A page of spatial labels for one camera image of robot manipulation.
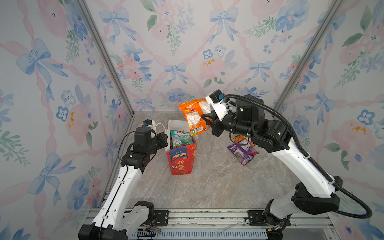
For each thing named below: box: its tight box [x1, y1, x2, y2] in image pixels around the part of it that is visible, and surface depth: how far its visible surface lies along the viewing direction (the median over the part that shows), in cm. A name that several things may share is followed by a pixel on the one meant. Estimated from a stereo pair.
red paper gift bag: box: [164, 120, 198, 176], surface depth 78 cm
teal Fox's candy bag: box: [170, 130, 193, 150], surface depth 83 cm
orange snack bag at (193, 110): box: [179, 98, 212, 136], surface depth 57 cm
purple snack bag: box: [227, 143, 259, 167], surface depth 96 cm
